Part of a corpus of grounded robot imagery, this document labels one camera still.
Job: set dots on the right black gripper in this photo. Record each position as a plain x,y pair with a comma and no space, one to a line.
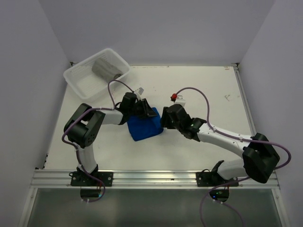
164,119

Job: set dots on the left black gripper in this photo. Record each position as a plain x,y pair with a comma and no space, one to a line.
146,109

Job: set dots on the blue towel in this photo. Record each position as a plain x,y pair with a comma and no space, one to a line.
141,129

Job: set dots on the grey towel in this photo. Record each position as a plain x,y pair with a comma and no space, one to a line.
105,70

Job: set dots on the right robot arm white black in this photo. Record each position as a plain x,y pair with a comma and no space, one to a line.
257,157

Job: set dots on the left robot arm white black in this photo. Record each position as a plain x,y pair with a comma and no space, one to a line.
83,127

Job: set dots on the white plastic basket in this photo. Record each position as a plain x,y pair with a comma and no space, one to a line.
90,77

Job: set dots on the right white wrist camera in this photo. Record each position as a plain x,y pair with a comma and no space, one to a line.
178,99

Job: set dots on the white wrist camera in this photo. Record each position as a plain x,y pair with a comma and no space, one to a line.
178,99
139,92

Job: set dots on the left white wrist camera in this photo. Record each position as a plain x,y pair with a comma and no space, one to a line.
139,92

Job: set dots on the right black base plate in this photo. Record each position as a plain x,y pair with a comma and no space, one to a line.
208,178

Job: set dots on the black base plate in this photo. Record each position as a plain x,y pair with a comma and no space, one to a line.
82,179
208,178

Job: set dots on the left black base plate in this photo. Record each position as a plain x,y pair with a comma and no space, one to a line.
82,179

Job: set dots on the aluminium mounting rail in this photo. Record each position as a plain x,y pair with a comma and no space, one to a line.
122,179

